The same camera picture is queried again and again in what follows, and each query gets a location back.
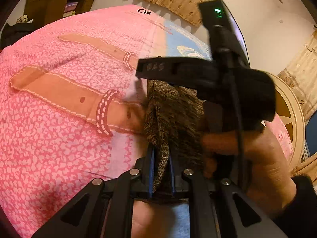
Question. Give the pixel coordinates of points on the brown knitted sweater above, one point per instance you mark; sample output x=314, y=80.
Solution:
x=171, y=124

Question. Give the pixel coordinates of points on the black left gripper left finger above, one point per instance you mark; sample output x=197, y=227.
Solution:
x=104, y=208

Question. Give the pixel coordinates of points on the pink and blue bedspread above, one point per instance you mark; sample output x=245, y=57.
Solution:
x=71, y=107

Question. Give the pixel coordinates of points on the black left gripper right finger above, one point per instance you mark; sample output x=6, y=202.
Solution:
x=215, y=207

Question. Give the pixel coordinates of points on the cream wooden headboard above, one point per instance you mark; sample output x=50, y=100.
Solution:
x=289, y=110

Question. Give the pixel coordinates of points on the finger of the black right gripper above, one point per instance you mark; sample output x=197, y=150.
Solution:
x=181, y=71

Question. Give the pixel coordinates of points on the pink pillow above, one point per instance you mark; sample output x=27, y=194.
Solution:
x=279, y=130

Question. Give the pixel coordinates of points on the person's right hand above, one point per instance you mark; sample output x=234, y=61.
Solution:
x=271, y=186

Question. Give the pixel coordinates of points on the black bag on floor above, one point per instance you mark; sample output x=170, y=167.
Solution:
x=12, y=34

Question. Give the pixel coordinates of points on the beige curtain by headboard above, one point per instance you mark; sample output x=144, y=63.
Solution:
x=301, y=76

